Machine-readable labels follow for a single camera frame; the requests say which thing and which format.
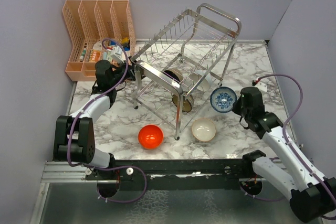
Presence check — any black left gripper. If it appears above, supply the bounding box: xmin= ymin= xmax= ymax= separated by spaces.
xmin=110 ymin=56 xmax=154 ymax=88

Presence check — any blue and white bowl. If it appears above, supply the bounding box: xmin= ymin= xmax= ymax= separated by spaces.
xmin=210 ymin=87 xmax=237 ymax=113

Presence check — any beige speckled bowl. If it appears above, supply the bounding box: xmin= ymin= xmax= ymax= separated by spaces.
xmin=192 ymin=118 xmax=216 ymax=142

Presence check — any dark patterned cream-inside bowl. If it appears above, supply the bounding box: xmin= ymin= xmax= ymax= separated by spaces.
xmin=172 ymin=95 xmax=194 ymax=113

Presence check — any black bowl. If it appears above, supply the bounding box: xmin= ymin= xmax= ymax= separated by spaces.
xmin=163 ymin=68 xmax=183 ymax=83

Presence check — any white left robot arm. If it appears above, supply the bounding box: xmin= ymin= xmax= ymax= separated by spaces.
xmin=53 ymin=60 xmax=135 ymax=179

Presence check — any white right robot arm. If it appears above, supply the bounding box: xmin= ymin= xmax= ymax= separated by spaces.
xmin=233 ymin=87 xmax=335 ymax=223

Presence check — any white blue tube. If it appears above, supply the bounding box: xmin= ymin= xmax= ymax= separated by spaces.
xmin=107 ymin=45 xmax=116 ymax=62

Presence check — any orange white packet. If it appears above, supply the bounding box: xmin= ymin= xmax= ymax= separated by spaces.
xmin=89 ymin=41 xmax=103 ymax=62

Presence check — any small green white tube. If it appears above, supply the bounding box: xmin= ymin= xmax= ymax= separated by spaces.
xmin=79 ymin=47 xmax=87 ymax=62

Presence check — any peach plastic file organizer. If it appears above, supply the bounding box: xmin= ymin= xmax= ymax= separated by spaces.
xmin=62 ymin=0 xmax=136 ymax=81

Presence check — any red bowl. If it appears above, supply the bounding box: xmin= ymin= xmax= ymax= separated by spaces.
xmin=138 ymin=124 xmax=164 ymax=150

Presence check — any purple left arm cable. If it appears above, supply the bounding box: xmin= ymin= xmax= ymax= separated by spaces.
xmin=66 ymin=38 xmax=150 ymax=205

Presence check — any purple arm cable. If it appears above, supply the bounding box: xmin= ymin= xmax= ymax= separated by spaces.
xmin=66 ymin=38 xmax=150 ymax=205
xmin=255 ymin=74 xmax=336 ymax=220

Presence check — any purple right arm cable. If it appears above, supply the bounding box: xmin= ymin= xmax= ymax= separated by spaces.
xmin=255 ymin=74 xmax=336 ymax=220

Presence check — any steel wire dish rack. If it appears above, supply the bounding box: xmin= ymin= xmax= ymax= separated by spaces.
xmin=131 ymin=3 xmax=242 ymax=140

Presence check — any black aluminium frame rail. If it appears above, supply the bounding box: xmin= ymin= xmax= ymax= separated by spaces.
xmin=42 ymin=153 xmax=318 ymax=192

